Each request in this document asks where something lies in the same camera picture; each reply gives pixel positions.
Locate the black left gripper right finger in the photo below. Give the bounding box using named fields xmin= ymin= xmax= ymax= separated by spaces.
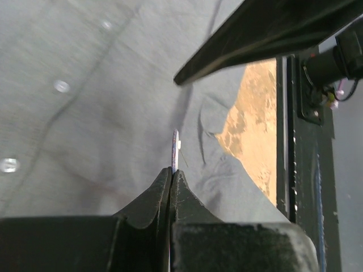
xmin=170 ymin=171 xmax=318 ymax=271

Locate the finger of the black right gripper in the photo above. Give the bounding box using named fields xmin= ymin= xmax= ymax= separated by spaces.
xmin=174 ymin=0 xmax=362 ymax=86

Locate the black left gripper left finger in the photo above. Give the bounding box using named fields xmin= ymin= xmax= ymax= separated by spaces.
xmin=1 ymin=168 xmax=172 ymax=271

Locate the round red-blue brooch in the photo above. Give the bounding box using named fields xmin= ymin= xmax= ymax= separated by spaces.
xmin=171 ymin=129 xmax=188 ymax=174

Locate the grey button-up shirt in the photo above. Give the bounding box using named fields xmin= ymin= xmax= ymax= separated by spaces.
xmin=1 ymin=1 xmax=285 ymax=222

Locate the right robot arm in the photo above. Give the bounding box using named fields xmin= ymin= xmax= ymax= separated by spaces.
xmin=174 ymin=0 xmax=362 ymax=89

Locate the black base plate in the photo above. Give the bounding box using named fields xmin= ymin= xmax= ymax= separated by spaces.
xmin=276 ymin=57 xmax=342 ymax=271

